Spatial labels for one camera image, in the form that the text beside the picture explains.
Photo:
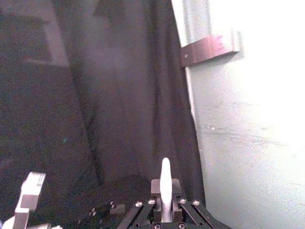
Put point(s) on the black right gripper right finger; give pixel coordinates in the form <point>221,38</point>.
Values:
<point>175,187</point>

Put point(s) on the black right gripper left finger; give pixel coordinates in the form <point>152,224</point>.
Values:
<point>156,187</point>

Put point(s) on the small white plastic piece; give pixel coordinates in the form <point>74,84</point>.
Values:
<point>165,181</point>

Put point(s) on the black table cloth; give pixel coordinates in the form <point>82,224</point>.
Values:
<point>107,95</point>

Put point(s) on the dark metal bracket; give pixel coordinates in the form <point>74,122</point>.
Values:
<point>202,51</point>

